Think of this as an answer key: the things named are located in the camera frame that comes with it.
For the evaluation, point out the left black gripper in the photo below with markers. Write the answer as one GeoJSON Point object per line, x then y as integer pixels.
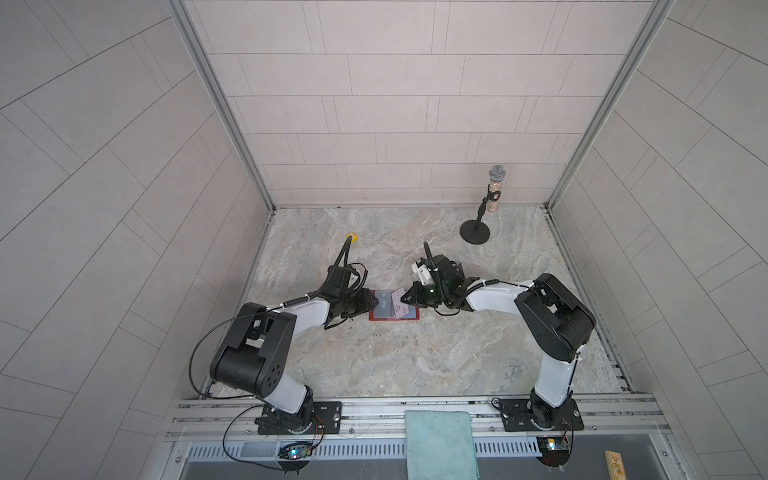
{"type": "Point", "coordinates": [364, 303]}

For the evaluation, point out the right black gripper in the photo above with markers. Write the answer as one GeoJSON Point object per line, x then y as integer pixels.
{"type": "Point", "coordinates": [415, 292]}

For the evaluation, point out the red leather card holder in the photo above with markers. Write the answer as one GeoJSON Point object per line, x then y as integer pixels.
{"type": "Point", "coordinates": [383, 310]}

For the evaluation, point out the pink VIP card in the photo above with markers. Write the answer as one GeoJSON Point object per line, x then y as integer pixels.
{"type": "Point", "coordinates": [400, 309]}

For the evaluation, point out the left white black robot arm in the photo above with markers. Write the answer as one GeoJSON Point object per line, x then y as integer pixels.
{"type": "Point", "coordinates": [253, 354]}

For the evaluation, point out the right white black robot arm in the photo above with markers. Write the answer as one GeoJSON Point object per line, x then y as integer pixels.
{"type": "Point", "coordinates": [558, 321]}

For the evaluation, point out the black microphone stand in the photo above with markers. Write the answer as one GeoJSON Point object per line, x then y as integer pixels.
{"type": "Point", "coordinates": [475, 231]}

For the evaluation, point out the left green circuit board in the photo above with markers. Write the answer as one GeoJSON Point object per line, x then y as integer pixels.
{"type": "Point", "coordinates": [296, 451]}

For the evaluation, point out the green circuit board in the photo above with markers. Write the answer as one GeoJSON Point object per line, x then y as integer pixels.
{"type": "Point", "coordinates": [296, 451]}
{"type": "Point", "coordinates": [555, 451]}

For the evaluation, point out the teal folded cloth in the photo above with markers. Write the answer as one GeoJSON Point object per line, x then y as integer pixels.
{"type": "Point", "coordinates": [440, 445]}

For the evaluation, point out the right green circuit board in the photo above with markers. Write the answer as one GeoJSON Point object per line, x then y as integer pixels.
{"type": "Point", "coordinates": [555, 451]}

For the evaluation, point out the wooden block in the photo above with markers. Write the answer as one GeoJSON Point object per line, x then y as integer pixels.
{"type": "Point", "coordinates": [615, 465]}

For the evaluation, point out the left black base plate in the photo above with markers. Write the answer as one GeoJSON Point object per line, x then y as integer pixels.
{"type": "Point", "coordinates": [320, 417]}

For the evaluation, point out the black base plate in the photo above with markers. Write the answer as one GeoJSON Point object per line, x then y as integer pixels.
{"type": "Point", "coordinates": [320, 417]}
{"type": "Point", "coordinates": [534, 414]}

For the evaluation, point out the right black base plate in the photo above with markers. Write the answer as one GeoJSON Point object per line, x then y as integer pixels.
{"type": "Point", "coordinates": [534, 414]}

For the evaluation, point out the aluminium mounting rail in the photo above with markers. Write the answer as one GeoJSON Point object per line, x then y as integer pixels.
{"type": "Point", "coordinates": [369, 417]}

